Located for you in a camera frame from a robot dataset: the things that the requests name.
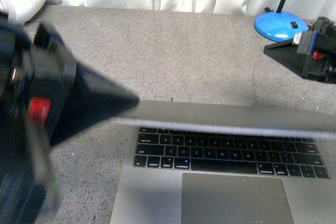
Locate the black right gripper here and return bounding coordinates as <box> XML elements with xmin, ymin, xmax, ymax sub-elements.
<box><xmin>264</xmin><ymin>17</ymin><xmax>335</xmax><ymax>84</ymax></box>

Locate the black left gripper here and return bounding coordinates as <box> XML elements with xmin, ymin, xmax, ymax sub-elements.
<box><xmin>1</xmin><ymin>18</ymin><xmax>139</xmax><ymax>223</ymax></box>

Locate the silver laptop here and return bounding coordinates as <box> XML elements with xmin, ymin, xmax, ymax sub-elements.
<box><xmin>110</xmin><ymin>101</ymin><xmax>335</xmax><ymax>223</ymax></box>

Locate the blue desk lamp base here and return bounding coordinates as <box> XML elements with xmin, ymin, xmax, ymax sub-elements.
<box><xmin>254</xmin><ymin>12</ymin><xmax>309</xmax><ymax>42</ymax></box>

